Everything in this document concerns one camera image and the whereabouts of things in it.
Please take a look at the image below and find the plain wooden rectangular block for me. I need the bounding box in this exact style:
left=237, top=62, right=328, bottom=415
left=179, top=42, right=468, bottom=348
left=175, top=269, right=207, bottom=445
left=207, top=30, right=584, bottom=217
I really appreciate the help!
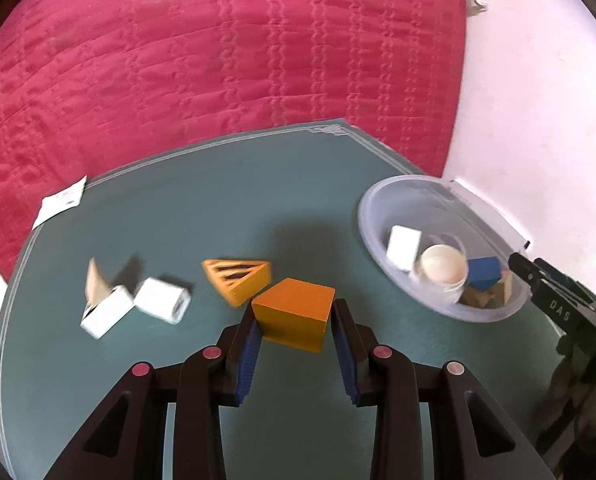
left=460, top=285, right=499, bottom=308

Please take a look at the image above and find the cream wooden block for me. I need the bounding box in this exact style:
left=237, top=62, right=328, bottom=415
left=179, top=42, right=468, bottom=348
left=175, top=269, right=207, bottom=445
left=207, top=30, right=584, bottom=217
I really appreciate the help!
left=495, top=270, right=514, bottom=306

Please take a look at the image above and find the cream plastic cup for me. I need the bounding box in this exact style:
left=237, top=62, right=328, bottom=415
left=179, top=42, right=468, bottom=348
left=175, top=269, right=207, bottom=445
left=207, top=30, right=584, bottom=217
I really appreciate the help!
left=410, top=232, right=469, bottom=306

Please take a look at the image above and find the orange striped triangle block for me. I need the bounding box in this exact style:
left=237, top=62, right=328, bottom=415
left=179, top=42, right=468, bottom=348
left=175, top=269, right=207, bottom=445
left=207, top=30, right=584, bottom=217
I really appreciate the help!
left=201, top=258, right=273, bottom=308

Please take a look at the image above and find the person's right hand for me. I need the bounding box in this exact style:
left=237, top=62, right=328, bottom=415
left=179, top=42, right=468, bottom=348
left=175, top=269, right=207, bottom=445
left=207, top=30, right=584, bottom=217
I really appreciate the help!
left=540, top=360, right=596, bottom=461

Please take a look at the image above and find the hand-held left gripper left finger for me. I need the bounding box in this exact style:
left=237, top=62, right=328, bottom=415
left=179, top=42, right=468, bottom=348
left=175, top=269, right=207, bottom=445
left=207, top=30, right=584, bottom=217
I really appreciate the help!
left=43, top=301, right=264, bottom=480

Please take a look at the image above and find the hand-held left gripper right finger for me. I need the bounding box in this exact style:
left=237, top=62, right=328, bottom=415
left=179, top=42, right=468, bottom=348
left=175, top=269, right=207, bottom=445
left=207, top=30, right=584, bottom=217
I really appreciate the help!
left=330, top=298, right=554, bottom=480

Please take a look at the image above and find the white paper slip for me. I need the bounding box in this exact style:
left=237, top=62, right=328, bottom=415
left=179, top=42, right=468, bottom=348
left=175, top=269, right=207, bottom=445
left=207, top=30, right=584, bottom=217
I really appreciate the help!
left=32, top=176, right=88, bottom=230

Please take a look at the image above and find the white block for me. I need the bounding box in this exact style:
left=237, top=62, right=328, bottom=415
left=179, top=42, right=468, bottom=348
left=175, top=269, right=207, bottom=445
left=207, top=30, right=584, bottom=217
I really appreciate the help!
left=134, top=276, right=191, bottom=324
left=385, top=225, right=423, bottom=272
left=80, top=285, right=135, bottom=341

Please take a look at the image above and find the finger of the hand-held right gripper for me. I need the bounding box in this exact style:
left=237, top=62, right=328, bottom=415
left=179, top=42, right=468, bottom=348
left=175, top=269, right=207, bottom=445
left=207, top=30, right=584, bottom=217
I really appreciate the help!
left=535, top=258, right=596, bottom=313
left=508, top=252, right=596, bottom=343

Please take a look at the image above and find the blue block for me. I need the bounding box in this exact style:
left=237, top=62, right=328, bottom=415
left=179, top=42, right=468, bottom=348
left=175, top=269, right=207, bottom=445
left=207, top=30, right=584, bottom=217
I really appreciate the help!
left=465, top=256, right=503, bottom=293

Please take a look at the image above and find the clear plastic bowl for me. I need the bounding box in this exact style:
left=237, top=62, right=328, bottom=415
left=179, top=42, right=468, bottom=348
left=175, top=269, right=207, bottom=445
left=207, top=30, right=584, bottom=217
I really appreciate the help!
left=356, top=174, right=531, bottom=323

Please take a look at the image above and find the red quilted blanket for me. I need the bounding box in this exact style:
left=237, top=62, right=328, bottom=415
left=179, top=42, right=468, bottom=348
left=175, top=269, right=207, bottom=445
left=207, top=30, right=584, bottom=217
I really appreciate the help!
left=0, top=0, right=471, bottom=281

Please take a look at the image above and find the beige triangular block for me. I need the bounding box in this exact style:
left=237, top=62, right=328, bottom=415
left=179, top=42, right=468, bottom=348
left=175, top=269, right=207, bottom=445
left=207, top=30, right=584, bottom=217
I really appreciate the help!
left=85, top=257, right=114, bottom=311

